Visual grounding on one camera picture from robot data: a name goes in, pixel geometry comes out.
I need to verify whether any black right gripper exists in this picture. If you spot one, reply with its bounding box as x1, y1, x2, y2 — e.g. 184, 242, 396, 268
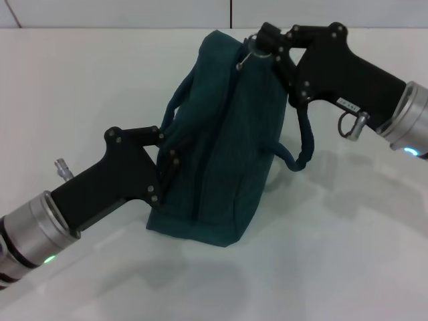
257, 22, 407, 126

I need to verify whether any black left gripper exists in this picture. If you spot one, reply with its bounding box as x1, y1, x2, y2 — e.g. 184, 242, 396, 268
49, 126, 193, 231

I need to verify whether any silver zipper pull ring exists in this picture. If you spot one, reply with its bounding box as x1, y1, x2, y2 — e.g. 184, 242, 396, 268
235, 31, 270, 72

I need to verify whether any dark teal fabric bag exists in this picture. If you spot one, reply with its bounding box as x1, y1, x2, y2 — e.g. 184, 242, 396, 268
146, 29, 316, 248

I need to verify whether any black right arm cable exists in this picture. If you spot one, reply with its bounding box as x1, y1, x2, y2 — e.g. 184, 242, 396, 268
337, 110, 355, 138

